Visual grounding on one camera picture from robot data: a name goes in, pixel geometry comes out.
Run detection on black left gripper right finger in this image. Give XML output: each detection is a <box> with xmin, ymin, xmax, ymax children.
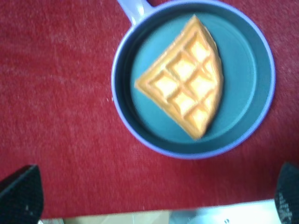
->
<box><xmin>274</xmin><ymin>163</ymin><xmax>299</xmax><ymax>224</ymax></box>

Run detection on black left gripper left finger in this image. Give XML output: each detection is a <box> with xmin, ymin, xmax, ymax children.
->
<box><xmin>0</xmin><ymin>165</ymin><xmax>44</xmax><ymax>224</ymax></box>

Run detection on orange toy waffle wedge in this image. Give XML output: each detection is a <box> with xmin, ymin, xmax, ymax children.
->
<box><xmin>135</xmin><ymin>15</ymin><xmax>223</xmax><ymax>140</ymax></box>

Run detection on red tablecloth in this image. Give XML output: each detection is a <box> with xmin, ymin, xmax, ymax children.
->
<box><xmin>0</xmin><ymin>0</ymin><xmax>299</xmax><ymax>218</ymax></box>

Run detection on purple toy frying pan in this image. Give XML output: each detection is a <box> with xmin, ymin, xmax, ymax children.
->
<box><xmin>111</xmin><ymin>0</ymin><xmax>276</xmax><ymax>160</ymax></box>

